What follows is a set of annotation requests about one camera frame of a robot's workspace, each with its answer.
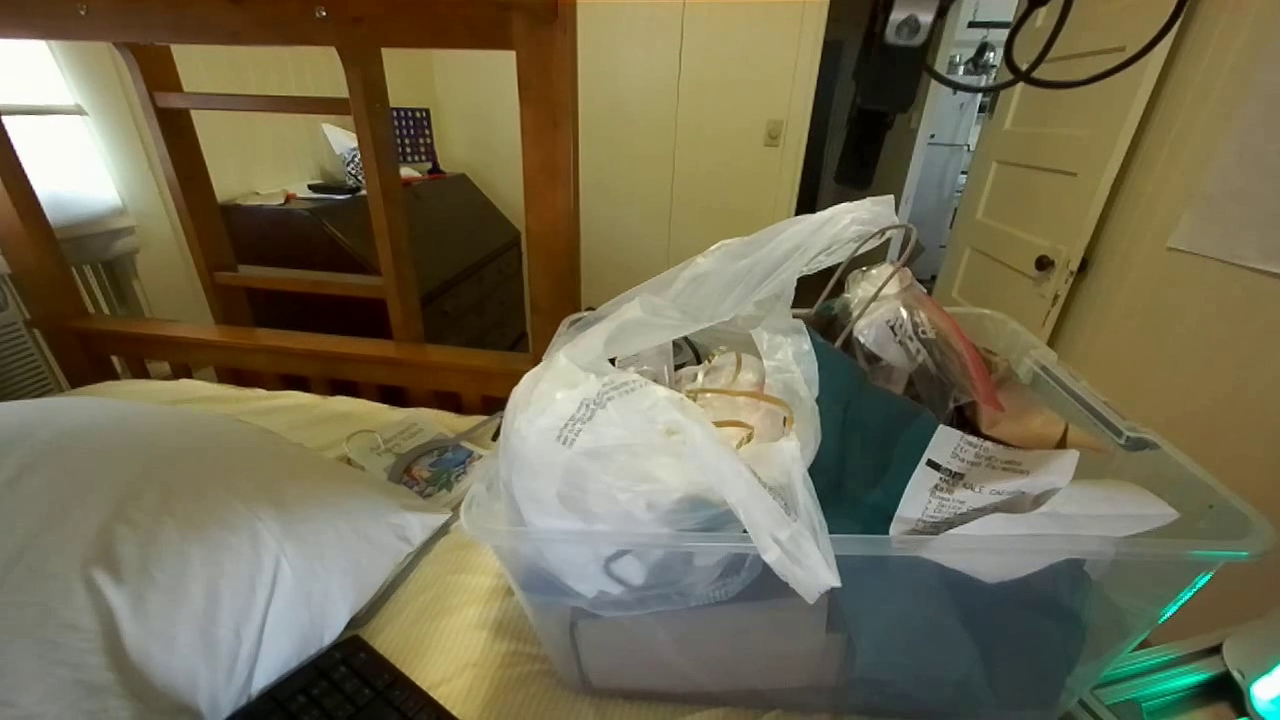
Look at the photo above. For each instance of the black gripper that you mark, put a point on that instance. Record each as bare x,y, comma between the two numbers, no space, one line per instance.
894,64

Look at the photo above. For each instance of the white plastic shopping bag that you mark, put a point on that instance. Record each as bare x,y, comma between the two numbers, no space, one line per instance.
624,443

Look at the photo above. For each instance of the clear zip bag red stripe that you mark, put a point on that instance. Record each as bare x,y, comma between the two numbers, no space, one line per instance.
923,340

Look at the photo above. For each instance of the teal cloth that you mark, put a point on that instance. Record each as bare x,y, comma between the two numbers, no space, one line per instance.
865,443

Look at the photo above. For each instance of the brown cardboard piece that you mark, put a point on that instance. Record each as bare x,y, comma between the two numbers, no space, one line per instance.
1027,424

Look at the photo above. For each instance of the printed white paper sheet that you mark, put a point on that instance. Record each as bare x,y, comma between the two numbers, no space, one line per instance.
973,481

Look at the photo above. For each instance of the dark wooden dresser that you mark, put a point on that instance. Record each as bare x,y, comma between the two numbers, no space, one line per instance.
455,254

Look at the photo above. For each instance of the blue patterned bag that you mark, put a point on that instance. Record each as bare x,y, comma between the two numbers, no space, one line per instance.
414,142

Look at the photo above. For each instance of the plain white paper sheet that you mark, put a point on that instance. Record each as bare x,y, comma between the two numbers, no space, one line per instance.
1094,522

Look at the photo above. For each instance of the clear plastic storage bin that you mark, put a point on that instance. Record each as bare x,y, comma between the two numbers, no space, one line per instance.
694,640

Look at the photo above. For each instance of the colourful printed leaflet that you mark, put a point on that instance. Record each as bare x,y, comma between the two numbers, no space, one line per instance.
425,462

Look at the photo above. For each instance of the grey flat box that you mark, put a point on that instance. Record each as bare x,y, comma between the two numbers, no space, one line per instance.
706,652

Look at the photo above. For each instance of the black laptop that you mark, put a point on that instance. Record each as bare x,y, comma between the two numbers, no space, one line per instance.
353,686

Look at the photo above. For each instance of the grey radiator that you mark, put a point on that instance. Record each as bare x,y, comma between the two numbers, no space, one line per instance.
95,265

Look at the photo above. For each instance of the white pillow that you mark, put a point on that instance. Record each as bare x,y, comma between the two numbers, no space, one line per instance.
187,560

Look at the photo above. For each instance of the wooden bunk bed frame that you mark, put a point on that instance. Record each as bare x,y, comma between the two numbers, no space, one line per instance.
546,160

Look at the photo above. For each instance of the white wall sheet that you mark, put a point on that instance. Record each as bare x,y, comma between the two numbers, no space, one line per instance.
1234,187

